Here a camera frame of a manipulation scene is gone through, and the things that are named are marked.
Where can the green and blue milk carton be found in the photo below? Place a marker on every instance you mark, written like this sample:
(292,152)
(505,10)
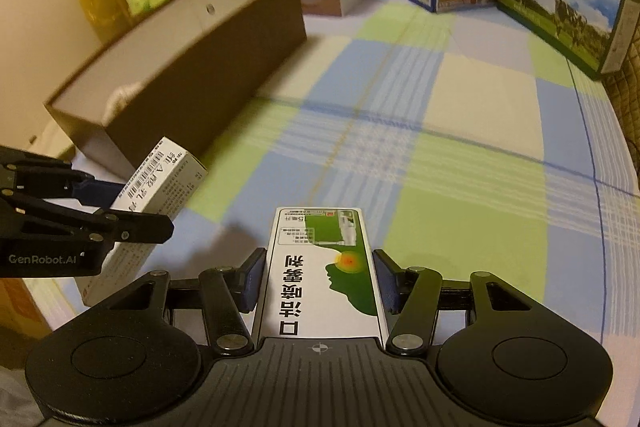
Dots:
(550,7)

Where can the green and white medicine box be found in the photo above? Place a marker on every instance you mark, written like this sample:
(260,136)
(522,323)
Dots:
(320,287)

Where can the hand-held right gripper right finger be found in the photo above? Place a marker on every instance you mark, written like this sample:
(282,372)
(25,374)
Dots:
(387,279)

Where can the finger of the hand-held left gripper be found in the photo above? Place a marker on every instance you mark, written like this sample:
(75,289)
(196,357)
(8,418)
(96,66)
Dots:
(97,189)
(145,227)

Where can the brown storage box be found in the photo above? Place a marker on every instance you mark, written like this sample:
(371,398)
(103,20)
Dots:
(200,72)

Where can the plaid tablecloth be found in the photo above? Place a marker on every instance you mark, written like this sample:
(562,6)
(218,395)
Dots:
(475,107)

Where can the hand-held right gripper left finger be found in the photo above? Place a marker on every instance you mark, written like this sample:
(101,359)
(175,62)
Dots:
(252,279)

